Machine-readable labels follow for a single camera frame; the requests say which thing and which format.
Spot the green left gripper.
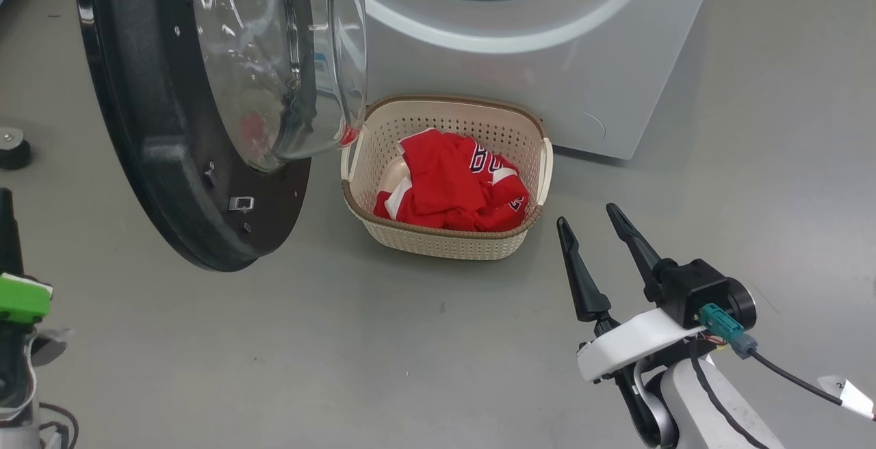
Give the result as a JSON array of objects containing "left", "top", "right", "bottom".
[{"left": 0, "top": 189, "right": 54, "bottom": 325}]

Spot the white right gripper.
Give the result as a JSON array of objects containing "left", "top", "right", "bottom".
[{"left": 556, "top": 203, "right": 706, "bottom": 385}]

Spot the black washing machine door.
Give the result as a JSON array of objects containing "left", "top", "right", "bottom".
[{"left": 72, "top": 0, "right": 369, "bottom": 273}]

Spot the red basketball jersey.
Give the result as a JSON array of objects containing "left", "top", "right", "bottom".
[{"left": 373, "top": 129, "right": 530, "bottom": 233}]

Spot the cream perforated laundry basket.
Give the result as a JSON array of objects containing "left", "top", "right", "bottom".
[{"left": 341, "top": 95, "right": 554, "bottom": 261}]

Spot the white front-load washing machine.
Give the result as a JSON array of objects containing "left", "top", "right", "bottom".
[{"left": 301, "top": 0, "right": 723, "bottom": 161}]

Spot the black round floor foot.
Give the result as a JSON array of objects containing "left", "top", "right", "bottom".
[{"left": 0, "top": 127, "right": 32, "bottom": 170}]

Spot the right camera cable teal connector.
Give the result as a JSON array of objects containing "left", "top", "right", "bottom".
[{"left": 698, "top": 303, "right": 846, "bottom": 407}]

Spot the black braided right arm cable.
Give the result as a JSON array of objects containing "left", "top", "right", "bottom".
[{"left": 688, "top": 339, "right": 753, "bottom": 449}]

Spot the white cable tag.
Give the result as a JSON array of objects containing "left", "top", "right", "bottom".
[{"left": 818, "top": 375, "right": 876, "bottom": 422}]

